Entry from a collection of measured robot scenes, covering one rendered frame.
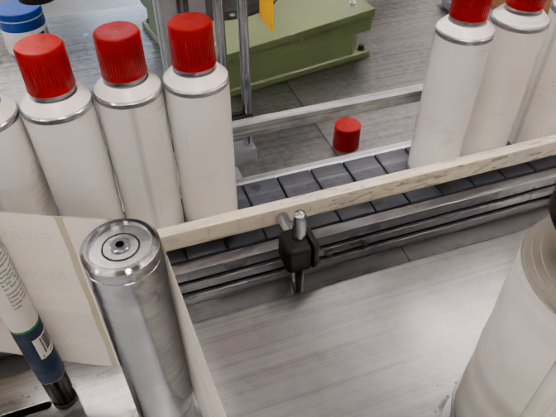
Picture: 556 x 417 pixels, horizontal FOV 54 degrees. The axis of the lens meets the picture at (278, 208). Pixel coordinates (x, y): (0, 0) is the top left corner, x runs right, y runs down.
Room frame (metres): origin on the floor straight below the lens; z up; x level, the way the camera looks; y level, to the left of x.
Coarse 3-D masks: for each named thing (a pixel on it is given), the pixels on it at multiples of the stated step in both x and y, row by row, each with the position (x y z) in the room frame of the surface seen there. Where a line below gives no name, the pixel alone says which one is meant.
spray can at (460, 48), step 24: (456, 0) 0.46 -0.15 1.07; (480, 0) 0.45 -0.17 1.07; (456, 24) 0.45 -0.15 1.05; (480, 24) 0.45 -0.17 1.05; (432, 48) 0.46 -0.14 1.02; (456, 48) 0.44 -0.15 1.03; (480, 48) 0.44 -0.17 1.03; (432, 72) 0.45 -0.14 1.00; (456, 72) 0.44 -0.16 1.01; (480, 72) 0.44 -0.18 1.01; (432, 96) 0.45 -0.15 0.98; (456, 96) 0.44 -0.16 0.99; (432, 120) 0.44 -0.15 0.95; (456, 120) 0.44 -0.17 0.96; (432, 144) 0.44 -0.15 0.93; (456, 144) 0.44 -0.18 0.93; (408, 168) 0.46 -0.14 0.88
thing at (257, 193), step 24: (336, 168) 0.46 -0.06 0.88; (360, 168) 0.46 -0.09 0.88; (384, 168) 0.46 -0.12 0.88; (504, 168) 0.46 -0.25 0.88; (528, 168) 0.46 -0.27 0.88; (552, 168) 0.47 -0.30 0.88; (240, 192) 0.42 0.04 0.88; (264, 192) 0.42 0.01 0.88; (288, 192) 0.42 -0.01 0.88; (408, 192) 0.42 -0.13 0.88; (432, 192) 0.42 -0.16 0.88; (456, 192) 0.43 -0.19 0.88; (312, 216) 0.39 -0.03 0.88; (336, 216) 0.39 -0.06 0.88; (360, 216) 0.39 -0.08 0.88; (216, 240) 0.36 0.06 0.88; (240, 240) 0.36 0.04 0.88; (264, 240) 0.36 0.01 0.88
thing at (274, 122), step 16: (368, 96) 0.48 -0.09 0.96; (384, 96) 0.48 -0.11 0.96; (400, 96) 0.48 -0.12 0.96; (416, 96) 0.49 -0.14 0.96; (288, 112) 0.45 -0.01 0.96; (304, 112) 0.45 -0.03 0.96; (320, 112) 0.45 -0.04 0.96; (336, 112) 0.46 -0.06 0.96; (352, 112) 0.46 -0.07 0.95; (240, 128) 0.42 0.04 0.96; (256, 128) 0.43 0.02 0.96; (272, 128) 0.44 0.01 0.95
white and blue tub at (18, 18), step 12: (12, 0) 0.86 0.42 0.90; (0, 12) 0.81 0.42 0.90; (12, 12) 0.81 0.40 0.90; (24, 12) 0.81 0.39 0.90; (36, 12) 0.82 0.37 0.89; (0, 24) 0.81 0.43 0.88; (12, 24) 0.80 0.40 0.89; (24, 24) 0.80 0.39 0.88; (36, 24) 0.82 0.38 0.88; (12, 36) 0.80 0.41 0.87; (24, 36) 0.80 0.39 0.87; (12, 48) 0.80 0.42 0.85
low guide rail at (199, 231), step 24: (528, 144) 0.46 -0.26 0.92; (552, 144) 0.46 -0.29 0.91; (432, 168) 0.42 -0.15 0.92; (456, 168) 0.42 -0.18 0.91; (480, 168) 0.43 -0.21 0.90; (312, 192) 0.39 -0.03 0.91; (336, 192) 0.38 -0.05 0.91; (360, 192) 0.39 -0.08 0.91; (384, 192) 0.40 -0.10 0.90; (216, 216) 0.35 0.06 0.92; (240, 216) 0.35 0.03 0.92; (264, 216) 0.36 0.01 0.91; (168, 240) 0.33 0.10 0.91; (192, 240) 0.34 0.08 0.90
